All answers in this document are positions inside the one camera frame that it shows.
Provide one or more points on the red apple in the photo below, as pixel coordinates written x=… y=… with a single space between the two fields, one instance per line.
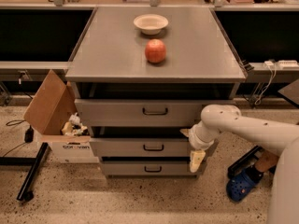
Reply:
x=155 y=51

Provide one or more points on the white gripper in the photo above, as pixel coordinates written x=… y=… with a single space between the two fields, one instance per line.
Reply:
x=197 y=139

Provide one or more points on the grey drawer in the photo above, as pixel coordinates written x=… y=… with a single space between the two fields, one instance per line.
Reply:
x=141 y=147
x=141 y=113
x=147 y=168

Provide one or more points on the white bowl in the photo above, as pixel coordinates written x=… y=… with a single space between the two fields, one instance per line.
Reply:
x=150 y=24

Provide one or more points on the open cardboard box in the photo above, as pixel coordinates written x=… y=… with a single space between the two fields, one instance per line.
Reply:
x=52 y=113

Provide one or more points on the grey bottom drawer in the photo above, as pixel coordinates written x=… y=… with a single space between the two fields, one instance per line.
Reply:
x=147 y=168

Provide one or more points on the grey drawer cabinet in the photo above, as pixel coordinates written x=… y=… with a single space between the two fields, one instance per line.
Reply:
x=111 y=64

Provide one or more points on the blue croc shoe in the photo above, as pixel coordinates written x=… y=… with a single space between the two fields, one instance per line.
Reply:
x=239 y=186

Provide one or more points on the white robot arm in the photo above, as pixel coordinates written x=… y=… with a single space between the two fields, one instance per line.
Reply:
x=279 y=138

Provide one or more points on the person's bare leg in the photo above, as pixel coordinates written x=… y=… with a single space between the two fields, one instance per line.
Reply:
x=266 y=162

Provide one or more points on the white power strip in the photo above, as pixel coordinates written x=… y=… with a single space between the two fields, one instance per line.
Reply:
x=288 y=64

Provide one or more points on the black chair base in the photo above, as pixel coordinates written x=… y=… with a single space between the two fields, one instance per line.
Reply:
x=245 y=161

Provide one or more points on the grey top drawer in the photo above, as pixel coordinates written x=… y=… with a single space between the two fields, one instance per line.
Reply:
x=141 y=113

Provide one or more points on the black table leg frame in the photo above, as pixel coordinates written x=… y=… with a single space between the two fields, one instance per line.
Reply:
x=26 y=194

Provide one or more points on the black power adapter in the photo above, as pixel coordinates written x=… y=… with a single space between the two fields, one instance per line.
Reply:
x=29 y=135

